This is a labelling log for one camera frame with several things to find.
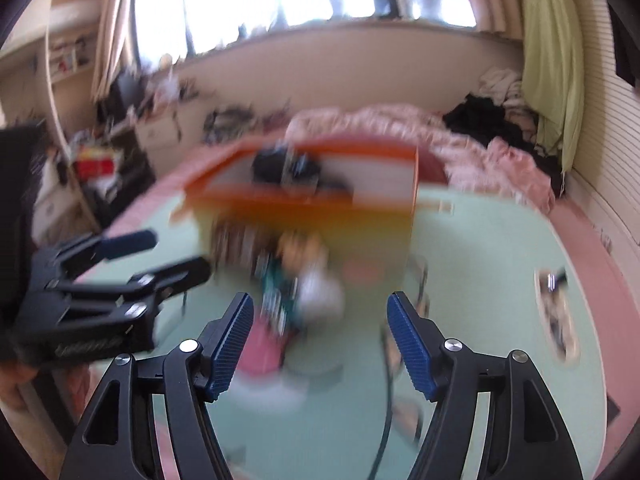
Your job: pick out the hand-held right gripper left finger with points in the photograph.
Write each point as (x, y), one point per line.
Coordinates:
(232, 345)

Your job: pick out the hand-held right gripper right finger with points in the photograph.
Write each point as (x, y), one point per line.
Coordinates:
(410, 345)

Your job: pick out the person's left hand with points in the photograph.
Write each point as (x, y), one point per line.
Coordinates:
(17, 385)

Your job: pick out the orange cardboard box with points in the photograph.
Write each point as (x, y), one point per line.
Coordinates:
(310, 225)

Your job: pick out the red box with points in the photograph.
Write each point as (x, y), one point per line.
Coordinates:
(95, 166)

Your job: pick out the hanging black garment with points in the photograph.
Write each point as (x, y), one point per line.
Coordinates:
(627, 50)

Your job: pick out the pile of small toys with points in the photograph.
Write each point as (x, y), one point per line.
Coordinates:
(300, 290)

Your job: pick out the small metal clip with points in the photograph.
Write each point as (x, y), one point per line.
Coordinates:
(556, 281)

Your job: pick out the pink ruffled blanket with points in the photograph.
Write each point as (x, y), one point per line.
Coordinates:
(390, 120)

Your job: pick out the pile of white clothes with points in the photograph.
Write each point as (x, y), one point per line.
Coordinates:
(505, 87)

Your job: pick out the hanging green garment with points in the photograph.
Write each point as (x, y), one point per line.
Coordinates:
(550, 60)

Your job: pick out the pile of striped clothes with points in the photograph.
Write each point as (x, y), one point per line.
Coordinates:
(235, 120)

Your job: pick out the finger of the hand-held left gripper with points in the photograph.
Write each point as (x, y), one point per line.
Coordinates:
(125, 244)
(165, 277)

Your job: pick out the mint green desktop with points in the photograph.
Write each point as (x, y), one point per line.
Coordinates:
(475, 360)

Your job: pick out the pile of black clothes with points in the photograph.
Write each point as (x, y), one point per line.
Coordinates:
(480, 115)

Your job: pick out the white louvered closet door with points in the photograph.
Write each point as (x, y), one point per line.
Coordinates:
(610, 160)

